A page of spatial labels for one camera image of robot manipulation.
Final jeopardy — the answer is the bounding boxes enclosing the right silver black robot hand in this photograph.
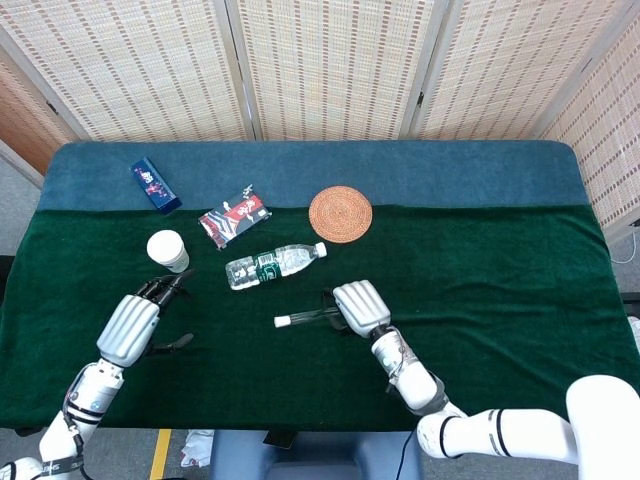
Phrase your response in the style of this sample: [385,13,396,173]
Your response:
[319,279,392,339]

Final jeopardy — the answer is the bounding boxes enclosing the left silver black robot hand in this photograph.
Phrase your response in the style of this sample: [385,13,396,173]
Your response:
[95,268,196,367]

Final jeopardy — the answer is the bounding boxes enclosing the clear glass tube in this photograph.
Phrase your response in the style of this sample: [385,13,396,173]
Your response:
[273,308,342,330]

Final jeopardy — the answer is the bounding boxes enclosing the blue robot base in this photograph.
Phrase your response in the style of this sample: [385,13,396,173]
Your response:
[208,429,422,480]

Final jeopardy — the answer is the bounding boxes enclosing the white paper cup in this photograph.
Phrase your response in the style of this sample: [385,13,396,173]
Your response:
[146,229,191,274]

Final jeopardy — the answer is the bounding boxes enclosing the round woven orange coaster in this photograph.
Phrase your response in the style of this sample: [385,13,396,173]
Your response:
[308,185,374,245]

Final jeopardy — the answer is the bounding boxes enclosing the clear plastic water bottle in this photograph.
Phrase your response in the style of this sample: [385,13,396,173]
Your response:
[224,241,329,292]

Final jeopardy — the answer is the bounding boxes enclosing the dark green table cloth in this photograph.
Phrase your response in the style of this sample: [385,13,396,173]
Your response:
[0,203,632,432]

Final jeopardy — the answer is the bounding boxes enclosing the crumpled white paper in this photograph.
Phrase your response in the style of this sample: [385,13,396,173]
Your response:
[179,429,215,469]

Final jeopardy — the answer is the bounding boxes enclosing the blue table cloth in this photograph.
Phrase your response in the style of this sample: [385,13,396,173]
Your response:
[38,140,594,214]

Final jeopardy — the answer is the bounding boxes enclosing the blue patterned box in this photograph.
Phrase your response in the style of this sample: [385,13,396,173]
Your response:
[130,156,183,215]

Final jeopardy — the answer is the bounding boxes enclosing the red black white box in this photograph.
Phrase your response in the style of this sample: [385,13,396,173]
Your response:
[198,182,273,250]

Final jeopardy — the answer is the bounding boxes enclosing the woven bamboo screen panel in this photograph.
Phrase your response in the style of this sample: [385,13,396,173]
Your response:
[539,14,640,237]
[0,0,262,144]
[224,0,449,143]
[409,0,640,142]
[0,44,77,176]

